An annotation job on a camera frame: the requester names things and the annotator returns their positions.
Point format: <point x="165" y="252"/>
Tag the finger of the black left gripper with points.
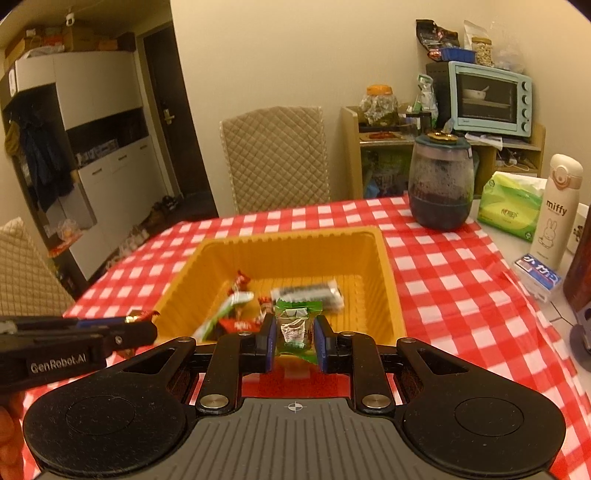
<point x="128" y="336"/>
<point x="100" y="322"/>

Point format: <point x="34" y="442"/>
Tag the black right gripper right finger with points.
<point x="367" y="365"/>

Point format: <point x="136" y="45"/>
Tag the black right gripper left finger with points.
<point x="226" y="362"/>

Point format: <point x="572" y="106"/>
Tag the red brown candy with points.
<point x="236" y="321"/>

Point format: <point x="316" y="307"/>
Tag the green white snack packet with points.
<point x="234" y="300"/>

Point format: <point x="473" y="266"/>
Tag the green clear snack packet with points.
<point x="295" y="321"/>

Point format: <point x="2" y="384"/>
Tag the red candy wrapper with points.
<point x="241" y="283"/>

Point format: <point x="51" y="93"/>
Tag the yellow candy wrapper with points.
<point x="140" y="316"/>

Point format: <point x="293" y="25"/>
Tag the beige quilted chair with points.
<point x="28" y="286"/>
<point x="277" y="158"/>

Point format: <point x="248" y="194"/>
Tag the orange plastic tray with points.
<point x="354" y="257"/>

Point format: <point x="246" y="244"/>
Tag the white storage cabinet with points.
<point x="89" y="156"/>

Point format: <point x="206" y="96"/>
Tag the dark wooden door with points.
<point x="173" y="122"/>

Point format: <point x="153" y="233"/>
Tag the wooden shelf unit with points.
<point x="388" y="160"/>

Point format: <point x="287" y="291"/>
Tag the dark glass jar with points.
<point x="441" y="181"/>

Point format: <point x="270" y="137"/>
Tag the blue white small box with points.
<point x="539" y="280"/>

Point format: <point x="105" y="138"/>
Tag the green tissue pack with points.
<point x="512" y="203"/>

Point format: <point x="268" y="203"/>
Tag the grey phone stand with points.
<point x="580" y="338"/>

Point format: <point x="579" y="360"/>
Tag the white miffy bottle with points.
<point x="558" y="210"/>

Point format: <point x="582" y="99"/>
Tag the brown metallic thermos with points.
<point x="576" y="285"/>

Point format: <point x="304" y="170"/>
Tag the orange lid plastic jar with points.
<point x="380" y="106"/>

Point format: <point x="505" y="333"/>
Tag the light blue toaster oven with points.
<point x="475" y="98"/>

